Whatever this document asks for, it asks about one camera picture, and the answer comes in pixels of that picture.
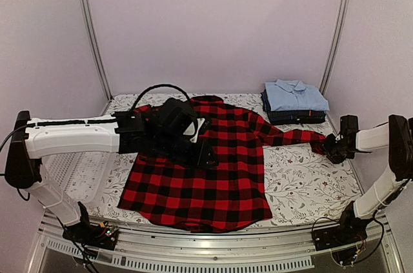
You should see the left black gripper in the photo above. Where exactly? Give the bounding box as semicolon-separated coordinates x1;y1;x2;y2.
153;132;220;170

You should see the red black plaid shirt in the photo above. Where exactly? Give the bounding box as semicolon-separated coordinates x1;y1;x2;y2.
117;96;325;233

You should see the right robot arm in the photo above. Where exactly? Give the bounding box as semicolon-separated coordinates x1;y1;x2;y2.
321;114;412;245

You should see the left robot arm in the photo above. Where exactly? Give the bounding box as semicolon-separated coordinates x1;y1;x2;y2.
3;98;219;243

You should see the light blue folded shirt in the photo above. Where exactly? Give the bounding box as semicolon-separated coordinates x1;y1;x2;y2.
265;79;330;112

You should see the white plastic basket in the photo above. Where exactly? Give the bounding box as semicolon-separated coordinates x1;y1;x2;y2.
42;152;115;206

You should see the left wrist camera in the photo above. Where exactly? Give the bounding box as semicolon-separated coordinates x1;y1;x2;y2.
183;117;210;143

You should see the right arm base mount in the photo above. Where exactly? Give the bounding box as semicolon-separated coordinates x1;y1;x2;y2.
311;217;367;267

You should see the aluminium front rail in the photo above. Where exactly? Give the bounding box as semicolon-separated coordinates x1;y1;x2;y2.
28;213;406;272

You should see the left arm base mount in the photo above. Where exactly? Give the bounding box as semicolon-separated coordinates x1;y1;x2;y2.
63;221;119;250

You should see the right aluminium post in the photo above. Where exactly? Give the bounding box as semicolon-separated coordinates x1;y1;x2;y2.
319;0;350;96

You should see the aluminium post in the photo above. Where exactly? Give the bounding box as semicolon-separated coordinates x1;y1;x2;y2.
79;0;113;101
319;0;350;96

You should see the left aluminium post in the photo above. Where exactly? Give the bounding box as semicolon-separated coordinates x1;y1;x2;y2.
79;0;113;101

